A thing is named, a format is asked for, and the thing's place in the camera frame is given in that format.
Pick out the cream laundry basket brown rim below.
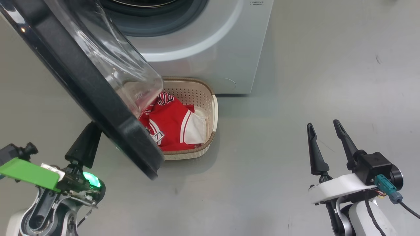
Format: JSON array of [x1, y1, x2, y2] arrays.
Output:
[[131, 77, 219, 161]]

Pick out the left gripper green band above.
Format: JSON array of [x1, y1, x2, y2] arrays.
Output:
[[0, 121, 106, 207]]

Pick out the teal plug right camera cable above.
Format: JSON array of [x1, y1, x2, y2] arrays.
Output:
[[375, 174, 420, 219]]

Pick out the white front-load washing machine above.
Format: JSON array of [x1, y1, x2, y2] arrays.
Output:
[[98, 0, 275, 96]]

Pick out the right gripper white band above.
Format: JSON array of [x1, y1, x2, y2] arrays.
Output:
[[307, 119, 378, 205]]

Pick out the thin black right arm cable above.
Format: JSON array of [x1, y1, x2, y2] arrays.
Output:
[[364, 192, 388, 236]]

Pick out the red clothes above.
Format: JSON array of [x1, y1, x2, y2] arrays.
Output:
[[138, 92, 208, 152]]

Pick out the black round washer door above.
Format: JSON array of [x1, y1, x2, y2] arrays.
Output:
[[0, 0, 164, 180]]

